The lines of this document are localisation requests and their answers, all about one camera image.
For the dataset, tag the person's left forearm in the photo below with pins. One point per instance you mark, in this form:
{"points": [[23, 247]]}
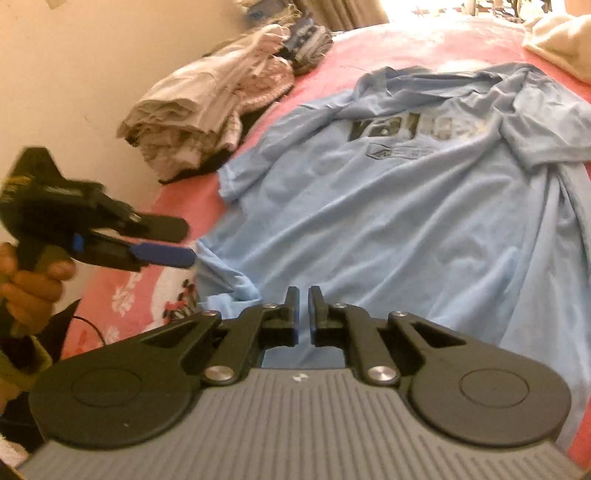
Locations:
{"points": [[27, 364]]}

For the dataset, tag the light blue t-shirt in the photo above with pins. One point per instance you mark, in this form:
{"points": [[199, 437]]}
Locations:
{"points": [[369, 207]]}

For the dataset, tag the beige curtain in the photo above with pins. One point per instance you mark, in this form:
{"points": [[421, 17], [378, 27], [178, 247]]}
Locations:
{"points": [[341, 14]]}

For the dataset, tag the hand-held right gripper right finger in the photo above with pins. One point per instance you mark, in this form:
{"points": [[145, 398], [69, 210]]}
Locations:
{"points": [[313, 323]]}

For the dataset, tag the person's left hand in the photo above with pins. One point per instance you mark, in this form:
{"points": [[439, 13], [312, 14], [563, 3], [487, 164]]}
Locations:
{"points": [[32, 295]]}

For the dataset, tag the pink floral blanket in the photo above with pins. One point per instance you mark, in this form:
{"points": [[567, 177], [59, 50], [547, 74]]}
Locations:
{"points": [[461, 46]]}

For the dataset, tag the pile of folded clothes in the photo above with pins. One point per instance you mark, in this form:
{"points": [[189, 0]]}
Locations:
{"points": [[203, 106]]}

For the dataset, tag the blue striped cloth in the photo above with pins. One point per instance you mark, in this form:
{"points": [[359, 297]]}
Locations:
{"points": [[309, 46]]}

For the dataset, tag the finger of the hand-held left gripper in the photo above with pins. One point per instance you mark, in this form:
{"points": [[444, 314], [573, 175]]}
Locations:
{"points": [[161, 229], [161, 256]]}

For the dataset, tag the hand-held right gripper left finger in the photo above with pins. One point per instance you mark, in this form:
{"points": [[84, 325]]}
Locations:
{"points": [[295, 323]]}

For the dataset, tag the cream white cloth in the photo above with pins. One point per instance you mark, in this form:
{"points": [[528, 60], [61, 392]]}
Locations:
{"points": [[561, 41]]}

